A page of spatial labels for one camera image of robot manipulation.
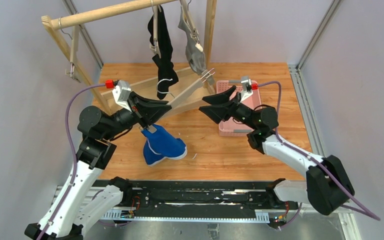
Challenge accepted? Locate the blue white underwear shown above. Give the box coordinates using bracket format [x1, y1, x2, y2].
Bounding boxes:
[140, 124, 188, 167]

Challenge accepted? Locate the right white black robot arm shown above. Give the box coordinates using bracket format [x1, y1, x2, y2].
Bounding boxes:
[199, 86, 355, 216]

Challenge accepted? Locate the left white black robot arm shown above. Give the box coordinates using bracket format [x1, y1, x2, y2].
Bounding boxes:
[24, 89, 172, 240]

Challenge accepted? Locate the black underwear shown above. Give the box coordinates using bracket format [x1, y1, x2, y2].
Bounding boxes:
[152, 5, 179, 100]

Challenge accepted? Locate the grey underwear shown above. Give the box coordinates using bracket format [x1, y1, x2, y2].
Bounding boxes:
[178, 7, 207, 75]

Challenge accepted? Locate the wooden hanger with black underwear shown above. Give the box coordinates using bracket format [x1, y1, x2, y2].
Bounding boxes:
[149, 0, 162, 58]

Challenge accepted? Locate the empty wooden hanger left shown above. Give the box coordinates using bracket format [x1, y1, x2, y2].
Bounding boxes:
[58, 17, 81, 83]

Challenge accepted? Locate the wooden hanger with grey underwear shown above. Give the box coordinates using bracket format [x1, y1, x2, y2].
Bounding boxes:
[179, 0, 204, 52]

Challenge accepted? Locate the pink plastic basket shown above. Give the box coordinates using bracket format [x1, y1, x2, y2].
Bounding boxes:
[216, 80, 262, 137]

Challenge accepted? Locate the wooden clothes rack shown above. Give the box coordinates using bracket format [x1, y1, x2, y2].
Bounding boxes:
[41, 0, 218, 120]

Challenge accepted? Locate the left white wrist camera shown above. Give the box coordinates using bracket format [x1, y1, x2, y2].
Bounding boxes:
[112, 80, 132, 112]

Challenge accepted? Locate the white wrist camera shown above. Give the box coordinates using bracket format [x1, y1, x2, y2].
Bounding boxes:
[240, 76, 253, 103]
[112, 80, 132, 112]

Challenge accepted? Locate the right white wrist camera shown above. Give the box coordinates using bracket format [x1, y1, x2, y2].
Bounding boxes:
[240, 76, 253, 103]

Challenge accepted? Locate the aluminium frame post left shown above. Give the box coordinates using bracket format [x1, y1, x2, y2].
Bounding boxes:
[62, 0, 104, 69]

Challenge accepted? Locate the aluminium frame post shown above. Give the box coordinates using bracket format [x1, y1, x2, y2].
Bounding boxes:
[62, 0, 104, 69]
[288, 0, 343, 156]

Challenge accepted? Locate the aluminium frame post right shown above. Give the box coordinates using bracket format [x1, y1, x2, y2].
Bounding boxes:
[288, 0, 343, 156]

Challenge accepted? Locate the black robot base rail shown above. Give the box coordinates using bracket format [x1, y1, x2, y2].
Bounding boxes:
[69, 179, 310, 220]

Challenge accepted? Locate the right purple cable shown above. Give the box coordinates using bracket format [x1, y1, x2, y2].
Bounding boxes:
[256, 80, 381, 222]

